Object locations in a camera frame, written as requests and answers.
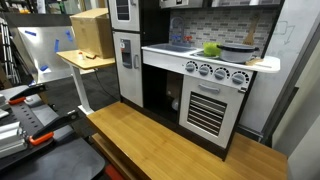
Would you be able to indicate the white fridge door with chalkboard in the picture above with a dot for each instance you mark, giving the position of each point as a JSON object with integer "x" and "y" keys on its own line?
{"x": 133, "y": 20}

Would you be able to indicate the white microwave style cabinet door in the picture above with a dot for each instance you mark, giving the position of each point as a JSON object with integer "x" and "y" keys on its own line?
{"x": 168, "y": 4}

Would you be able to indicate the large cardboard box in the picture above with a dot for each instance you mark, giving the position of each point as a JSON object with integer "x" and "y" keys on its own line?
{"x": 91, "y": 36}

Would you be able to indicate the white board panel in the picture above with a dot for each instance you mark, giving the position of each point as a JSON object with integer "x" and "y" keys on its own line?
{"x": 33, "y": 56}

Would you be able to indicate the white fridge door with dispenser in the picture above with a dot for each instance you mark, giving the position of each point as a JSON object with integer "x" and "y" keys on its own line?
{"x": 128, "y": 83}

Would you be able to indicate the green bowl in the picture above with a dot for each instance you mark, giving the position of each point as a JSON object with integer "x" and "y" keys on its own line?
{"x": 210, "y": 49}

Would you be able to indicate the metal ladder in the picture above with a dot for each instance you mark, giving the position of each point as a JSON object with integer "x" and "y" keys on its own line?
{"x": 6, "y": 50}

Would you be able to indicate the small bottle with red cap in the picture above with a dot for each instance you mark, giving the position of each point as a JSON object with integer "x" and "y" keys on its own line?
{"x": 80, "y": 56}

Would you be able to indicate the grey pot with dark rim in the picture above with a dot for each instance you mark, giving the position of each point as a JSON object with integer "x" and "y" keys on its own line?
{"x": 237, "y": 55}

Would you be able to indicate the grey stove knob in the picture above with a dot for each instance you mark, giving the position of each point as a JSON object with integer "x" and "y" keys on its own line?
{"x": 219, "y": 74}
{"x": 204, "y": 70}
{"x": 238, "y": 79}
{"x": 190, "y": 67}

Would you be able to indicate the white oven door with vents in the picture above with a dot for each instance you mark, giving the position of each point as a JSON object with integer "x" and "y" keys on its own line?
{"x": 233, "y": 110}

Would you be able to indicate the blue tape strip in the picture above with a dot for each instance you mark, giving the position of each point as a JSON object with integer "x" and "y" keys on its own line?
{"x": 56, "y": 46}
{"x": 68, "y": 36}
{"x": 44, "y": 68}
{"x": 30, "y": 33}

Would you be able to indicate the grey toy sink basin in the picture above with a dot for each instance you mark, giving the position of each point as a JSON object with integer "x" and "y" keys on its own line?
{"x": 171, "y": 48}

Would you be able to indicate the silver aluminium block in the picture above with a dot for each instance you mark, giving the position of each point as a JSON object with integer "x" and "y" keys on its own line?
{"x": 10, "y": 140}

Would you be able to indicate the wooden desk with white leg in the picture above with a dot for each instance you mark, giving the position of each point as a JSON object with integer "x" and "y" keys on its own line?
{"x": 78, "y": 61}

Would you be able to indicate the wooden spatula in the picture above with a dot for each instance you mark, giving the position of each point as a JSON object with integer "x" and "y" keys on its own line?
{"x": 250, "y": 38}

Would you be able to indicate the silver toy kettle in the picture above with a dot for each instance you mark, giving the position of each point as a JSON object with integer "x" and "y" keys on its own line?
{"x": 175, "y": 105}

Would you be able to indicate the toy kitchen cabinet frame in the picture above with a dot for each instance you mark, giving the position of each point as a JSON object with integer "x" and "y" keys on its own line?
{"x": 156, "y": 23}

